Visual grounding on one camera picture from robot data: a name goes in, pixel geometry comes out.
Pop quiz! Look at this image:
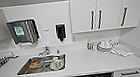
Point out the black soap dispenser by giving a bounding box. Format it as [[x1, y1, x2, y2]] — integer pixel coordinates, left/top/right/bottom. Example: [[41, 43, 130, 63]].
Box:
[[53, 22, 67, 44]]

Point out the chrome faucet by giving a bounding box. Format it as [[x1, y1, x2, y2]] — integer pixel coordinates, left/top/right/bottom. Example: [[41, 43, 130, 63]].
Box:
[[36, 45, 53, 58]]

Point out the grey paper towel dispenser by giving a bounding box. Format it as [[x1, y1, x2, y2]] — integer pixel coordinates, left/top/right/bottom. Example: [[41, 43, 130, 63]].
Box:
[[5, 17, 41, 48]]

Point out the white kitchen counter unit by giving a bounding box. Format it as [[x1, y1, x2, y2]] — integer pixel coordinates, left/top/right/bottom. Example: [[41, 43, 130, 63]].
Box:
[[0, 37, 140, 77]]

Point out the small dish soap bottle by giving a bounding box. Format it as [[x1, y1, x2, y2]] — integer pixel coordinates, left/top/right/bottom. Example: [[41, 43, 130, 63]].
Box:
[[85, 39, 94, 52]]

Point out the orange dish in sink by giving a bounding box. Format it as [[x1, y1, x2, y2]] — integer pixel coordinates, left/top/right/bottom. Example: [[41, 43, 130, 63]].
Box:
[[28, 59, 44, 71]]

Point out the white cup in sink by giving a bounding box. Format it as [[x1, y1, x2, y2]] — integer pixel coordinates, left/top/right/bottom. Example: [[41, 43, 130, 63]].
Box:
[[48, 55, 65, 71]]

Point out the stack of white plates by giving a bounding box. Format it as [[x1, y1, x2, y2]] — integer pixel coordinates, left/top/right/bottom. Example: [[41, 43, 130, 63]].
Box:
[[94, 39, 115, 55]]

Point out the steel kitchen sink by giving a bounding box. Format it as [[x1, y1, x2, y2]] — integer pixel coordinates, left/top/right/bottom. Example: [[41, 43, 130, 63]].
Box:
[[15, 52, 69, 77]]

